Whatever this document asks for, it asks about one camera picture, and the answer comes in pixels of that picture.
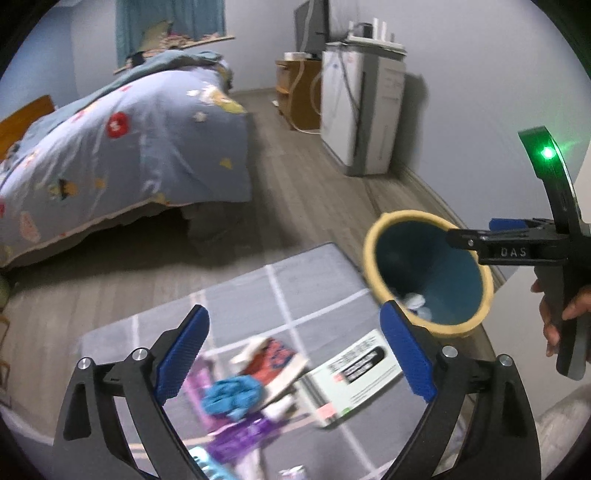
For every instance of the white medicine box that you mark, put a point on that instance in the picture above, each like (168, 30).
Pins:
(351, 378)

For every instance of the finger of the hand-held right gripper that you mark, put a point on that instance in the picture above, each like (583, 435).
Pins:
(461, 240)
(508, 223)

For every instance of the wooden cabinet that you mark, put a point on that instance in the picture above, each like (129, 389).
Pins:
(304, 101)

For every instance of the blue curtain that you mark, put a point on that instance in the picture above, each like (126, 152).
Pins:
(134, 27)

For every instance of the person's right hand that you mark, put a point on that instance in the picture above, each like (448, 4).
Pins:
(577, 304)

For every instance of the purple spray bottle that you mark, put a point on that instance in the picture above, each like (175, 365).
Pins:
(244, 436)

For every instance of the patterned cloth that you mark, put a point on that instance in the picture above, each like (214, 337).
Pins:
(159, 34)

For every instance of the teal blister pack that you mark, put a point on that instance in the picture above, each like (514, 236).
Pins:
(207, 466)

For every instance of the white router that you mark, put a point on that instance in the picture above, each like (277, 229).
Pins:
(369, 39)

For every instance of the white air purifier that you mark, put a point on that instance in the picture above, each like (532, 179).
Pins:
(369, 115)

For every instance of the bed with blue duvet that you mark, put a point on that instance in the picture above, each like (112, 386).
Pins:
(115, 161)

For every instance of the crumpled white tissue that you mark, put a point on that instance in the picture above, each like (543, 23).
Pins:
(414, 301)

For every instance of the yellow-rimmed teal trash bin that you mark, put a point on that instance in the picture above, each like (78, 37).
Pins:
(415, 258)

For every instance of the red and white packet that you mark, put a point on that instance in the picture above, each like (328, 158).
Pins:
(277, 360)

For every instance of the white fluffy rug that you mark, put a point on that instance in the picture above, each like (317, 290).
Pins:
(568, 424)

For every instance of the wooden bed frame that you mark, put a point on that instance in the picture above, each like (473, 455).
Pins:
(27, 120)

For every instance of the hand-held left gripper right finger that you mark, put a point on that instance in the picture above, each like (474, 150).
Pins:
(408, 350)

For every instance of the black monitor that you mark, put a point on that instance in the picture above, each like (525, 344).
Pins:
(309, 27)

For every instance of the small white device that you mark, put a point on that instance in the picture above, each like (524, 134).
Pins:
(295, 56)

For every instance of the grey checked blanket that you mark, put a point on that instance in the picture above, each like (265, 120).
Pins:
(300, 286)

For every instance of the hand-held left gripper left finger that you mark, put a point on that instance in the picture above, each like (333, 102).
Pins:
(182, 355)

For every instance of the teal crumpled cloth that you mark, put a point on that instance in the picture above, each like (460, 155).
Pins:
(233, 397)

